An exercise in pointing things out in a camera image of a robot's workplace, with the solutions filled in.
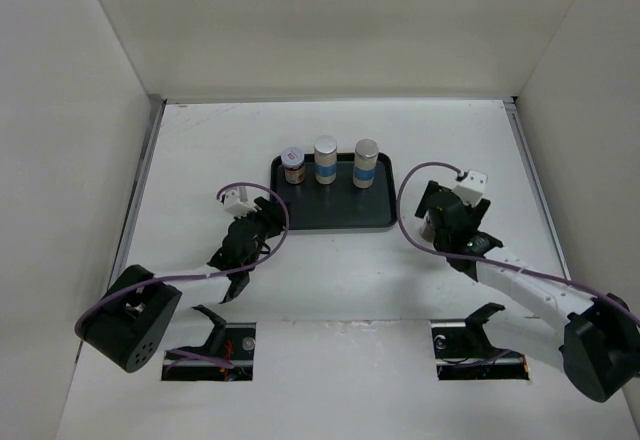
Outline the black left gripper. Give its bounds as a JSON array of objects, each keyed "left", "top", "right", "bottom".
[{"left": 234, "top": 198, "right": 290, "bottom": 272}]

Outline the white-lid dark spice jar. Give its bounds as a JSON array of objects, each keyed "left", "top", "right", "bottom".
[{"left": 420, "top": 214, "right": 435, "bottom": 243}]

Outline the white-lid orange-label sauce jar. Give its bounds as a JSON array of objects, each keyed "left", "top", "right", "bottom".
[{"left": 280, "top": 147, "right": 306, "bottom": 185}]

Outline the silver-lid blue-label grain bottle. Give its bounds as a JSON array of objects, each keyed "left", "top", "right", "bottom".
[{"left": 314, "top": 135, "right": 337, "bottom": 185}]

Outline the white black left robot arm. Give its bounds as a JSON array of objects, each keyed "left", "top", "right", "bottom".
[{"left": 74, "top": 193, "right": 290, "bottom": 373}]

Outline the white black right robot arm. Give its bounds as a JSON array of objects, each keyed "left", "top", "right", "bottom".
[{"left": 415, "top": 178, "right": 639, "bottom": 402}]

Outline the dark green plastic tray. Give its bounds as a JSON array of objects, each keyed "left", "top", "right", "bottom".
[{"left": 270, "top": 153, "right": 397, "bottom": 231}]

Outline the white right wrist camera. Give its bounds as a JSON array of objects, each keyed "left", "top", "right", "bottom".
[{"left": 452, "top": 169, "right": 488, "bottom": 207}]

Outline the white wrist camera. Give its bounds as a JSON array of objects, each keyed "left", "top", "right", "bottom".
[
  {"left": 452, "top": 169, "right": 488, "bottom": 207},
  {"left": 218, "top": 186, "right": 256, "bottom": 218}
]

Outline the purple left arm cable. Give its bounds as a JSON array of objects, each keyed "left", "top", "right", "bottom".
[{"left": 74, "top": 182, "right": 292, "bottom": 376}]

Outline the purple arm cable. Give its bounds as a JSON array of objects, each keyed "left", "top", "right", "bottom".
[
  {"left": 395, "top": 161, "right": 640, "bottom": 331},
  {"left": 74, "top": 182, "right": 292, "bottom": 376}
]

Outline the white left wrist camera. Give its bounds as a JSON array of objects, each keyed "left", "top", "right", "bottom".
[{"left": 218, "top": 186, "right": 256, "bottom": 218}]

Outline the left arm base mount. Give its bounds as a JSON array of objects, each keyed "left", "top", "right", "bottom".
[{"left": 161, "top": 305, "right": 257, "bottom": 382}]

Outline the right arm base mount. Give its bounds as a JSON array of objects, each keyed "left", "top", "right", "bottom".
[{"left": 431, "top": 302, "right": 529, "bottom": 381}]

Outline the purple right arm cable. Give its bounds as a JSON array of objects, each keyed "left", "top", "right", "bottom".
[{"left": 395, "top": 161, "right": 640, "bottom": 331}]

